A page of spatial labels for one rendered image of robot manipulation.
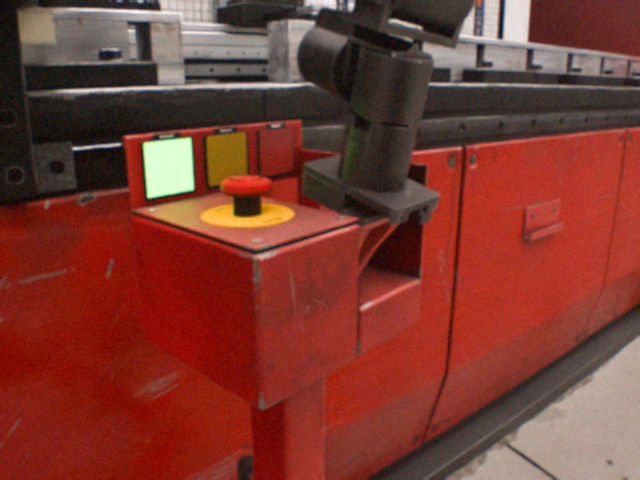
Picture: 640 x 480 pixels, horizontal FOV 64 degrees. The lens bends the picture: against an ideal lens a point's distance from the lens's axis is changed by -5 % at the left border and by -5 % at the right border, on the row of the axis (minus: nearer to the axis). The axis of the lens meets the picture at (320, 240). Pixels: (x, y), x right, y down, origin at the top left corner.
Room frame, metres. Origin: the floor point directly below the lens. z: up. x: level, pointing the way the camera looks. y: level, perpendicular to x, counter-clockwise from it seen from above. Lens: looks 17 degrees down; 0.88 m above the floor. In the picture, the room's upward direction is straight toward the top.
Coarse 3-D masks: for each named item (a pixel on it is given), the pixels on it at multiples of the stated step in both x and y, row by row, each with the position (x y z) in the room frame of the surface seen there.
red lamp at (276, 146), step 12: (264, 132) 0.53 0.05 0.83; (276, 132) 0.54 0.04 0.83; (288, 132) 0.55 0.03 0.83; (264, 144) 0.53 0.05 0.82; (276, 144) 0.54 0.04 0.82; (288, 144) 0.55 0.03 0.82; (264, 156) 0.53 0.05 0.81; (276, 156) 0.54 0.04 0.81; (288, 156) 0.55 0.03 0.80; (264, 168) 0.53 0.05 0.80; (276, 168) 0.54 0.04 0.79; (288, 168) 0.55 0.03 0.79
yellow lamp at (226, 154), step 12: (216, 144) 0.49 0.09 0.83; (228, 144) 0.50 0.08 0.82; (240, 144) 0.51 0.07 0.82; (216, 156) 0.49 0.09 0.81; (228, 156) 0.50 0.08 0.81; (240, 156) 0.51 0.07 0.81; (216, 168) 0.49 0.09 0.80; (228, 168) 0.50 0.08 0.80; (240, 168) 0.51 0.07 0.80; (216, 180) 0.48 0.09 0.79
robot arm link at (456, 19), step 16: (400, 0) 0.38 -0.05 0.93; (416, 0) 0.39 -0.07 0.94; (432, 0) 0.39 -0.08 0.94; (448, 0) 0.40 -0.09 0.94; (464, 0) 0.41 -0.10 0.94; (400, 16) 0.40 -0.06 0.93; (416, 16) 0.40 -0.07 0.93; (432, 16) 0.41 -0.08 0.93; (448, 16) 0.41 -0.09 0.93; (464, 16) 0.42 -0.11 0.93
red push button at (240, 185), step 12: (228, 180) 0.40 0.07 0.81; (240, 180) 0.39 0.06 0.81; (252, 180) 0.39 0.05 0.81; (264, 180) 0.40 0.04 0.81; (228, 192) 0.39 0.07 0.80; (240, 192) 0.39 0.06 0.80; (252, 192) 0.39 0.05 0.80; (264, 192) 0.39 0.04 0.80; (240, 204) 0.40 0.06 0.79; (252, 204) 0.40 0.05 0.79; (240, 216) 0.40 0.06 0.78; (252, 216) 0.40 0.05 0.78
